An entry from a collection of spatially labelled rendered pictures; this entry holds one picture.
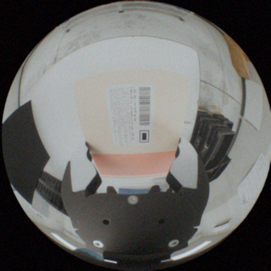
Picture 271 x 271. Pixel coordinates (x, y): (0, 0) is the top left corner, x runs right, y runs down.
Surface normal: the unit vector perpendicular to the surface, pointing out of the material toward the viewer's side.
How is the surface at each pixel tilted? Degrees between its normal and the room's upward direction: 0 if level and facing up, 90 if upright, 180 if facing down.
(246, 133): 90
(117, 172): 0
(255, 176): 90
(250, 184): 90
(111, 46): 0
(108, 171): 0
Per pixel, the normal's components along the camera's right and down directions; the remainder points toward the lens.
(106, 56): 0.04, 0.53
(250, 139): -1.00, 0.04
